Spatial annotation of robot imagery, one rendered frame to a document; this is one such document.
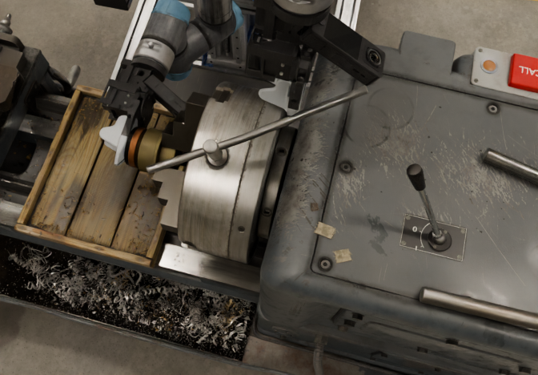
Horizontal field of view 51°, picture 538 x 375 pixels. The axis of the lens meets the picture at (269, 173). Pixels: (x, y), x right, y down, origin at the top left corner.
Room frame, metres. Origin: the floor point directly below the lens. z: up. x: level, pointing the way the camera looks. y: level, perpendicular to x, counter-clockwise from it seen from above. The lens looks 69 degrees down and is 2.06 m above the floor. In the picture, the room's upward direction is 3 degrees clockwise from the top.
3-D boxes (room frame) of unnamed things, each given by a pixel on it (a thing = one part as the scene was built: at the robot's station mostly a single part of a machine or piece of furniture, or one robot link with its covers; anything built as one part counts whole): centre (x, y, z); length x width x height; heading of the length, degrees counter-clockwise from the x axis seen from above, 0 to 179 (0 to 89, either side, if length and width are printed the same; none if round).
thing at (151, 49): (0.61, 0.24, 1.08); 0.08 x 0.05 x 0.08; 77
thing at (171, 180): (0.31, 0.16, 1.08); 0.12 x 0.11 x 0.05; 168
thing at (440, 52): (0.54, -0.25, 1.24); 0.09 x 0.08 x 0.03; 78
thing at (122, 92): (0.54, 0.27, 1.08); 0.12 x 0.09 x 0.08; 167
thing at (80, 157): (0.44, 0.34, 0.89); 0.36 x 0.30 x 0.04; 168
